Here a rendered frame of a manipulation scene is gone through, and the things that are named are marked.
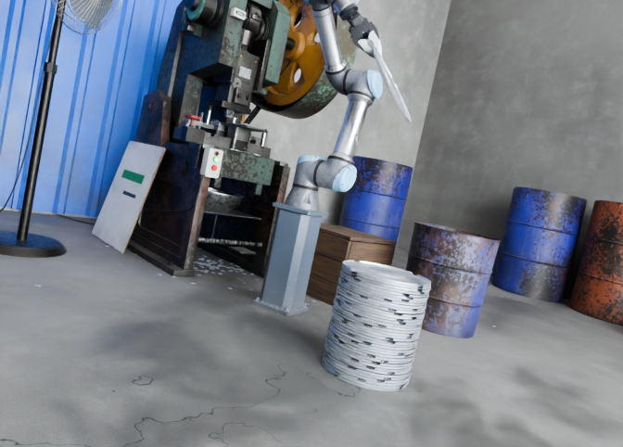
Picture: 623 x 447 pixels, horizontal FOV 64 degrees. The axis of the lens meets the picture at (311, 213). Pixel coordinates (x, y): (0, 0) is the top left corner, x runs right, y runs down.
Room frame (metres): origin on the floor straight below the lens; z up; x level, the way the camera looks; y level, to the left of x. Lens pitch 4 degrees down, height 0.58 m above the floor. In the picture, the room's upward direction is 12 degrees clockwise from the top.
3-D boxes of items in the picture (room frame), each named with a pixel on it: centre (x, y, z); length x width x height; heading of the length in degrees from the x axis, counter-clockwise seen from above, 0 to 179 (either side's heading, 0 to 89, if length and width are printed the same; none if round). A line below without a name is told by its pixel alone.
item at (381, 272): (1.61, -0.28, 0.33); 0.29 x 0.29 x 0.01
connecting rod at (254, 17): (2.78, 0.56, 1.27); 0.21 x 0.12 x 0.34; 43
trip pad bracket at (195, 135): (2.40, 0.63, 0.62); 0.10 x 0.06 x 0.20; 133
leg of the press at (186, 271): (2.70, 0.85, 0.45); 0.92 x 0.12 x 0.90; 43
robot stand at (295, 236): (2.18, 0.05, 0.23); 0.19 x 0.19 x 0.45; 62
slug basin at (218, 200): (2.78, 0.56, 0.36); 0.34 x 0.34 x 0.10
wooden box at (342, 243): (2.65, -0.20, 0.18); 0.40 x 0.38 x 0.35; 45
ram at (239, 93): (2.75, 0.53, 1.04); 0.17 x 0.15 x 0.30; 43
